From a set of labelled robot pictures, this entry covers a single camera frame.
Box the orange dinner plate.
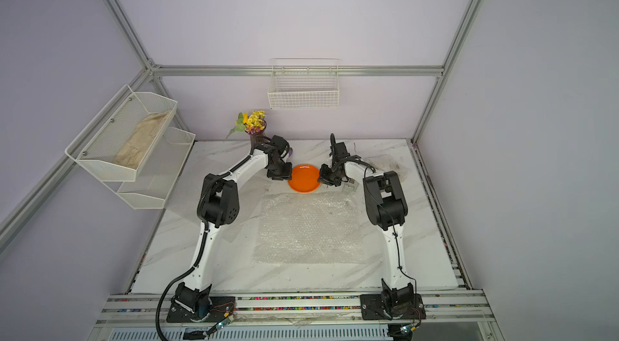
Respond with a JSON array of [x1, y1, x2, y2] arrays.
[[288, 164, 321, 194]]

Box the clear bubble wrap sheet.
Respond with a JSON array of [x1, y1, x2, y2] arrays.
[[368, 154, 410, 182], [163, 166, 367, 265]]

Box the white tape dispenser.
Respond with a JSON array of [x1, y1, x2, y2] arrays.
[[341, 178, 359, 194]]

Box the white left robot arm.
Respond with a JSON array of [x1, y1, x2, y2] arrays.
[[155, 136, 293, 340]]

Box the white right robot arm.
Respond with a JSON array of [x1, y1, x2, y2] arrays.
[[319, 135, 424, 323]]

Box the yellow artificial flowers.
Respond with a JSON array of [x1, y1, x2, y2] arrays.
[[227, 111, 267, 138]]

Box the beige cloth in shelf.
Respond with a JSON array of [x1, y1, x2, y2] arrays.
[[113, 111, 170, 170]]

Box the white mesh two-tier shelf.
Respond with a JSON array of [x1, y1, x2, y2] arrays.
[[65, 86, 195, 210]]

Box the white wire wall basket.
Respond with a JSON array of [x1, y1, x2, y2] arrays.
[[268, 58, 340, 111]]

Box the aluminium frame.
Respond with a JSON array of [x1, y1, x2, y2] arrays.
[[0, 0, 506, 294]]

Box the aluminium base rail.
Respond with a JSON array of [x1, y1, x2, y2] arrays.
[[89, 289, 504, 340]]

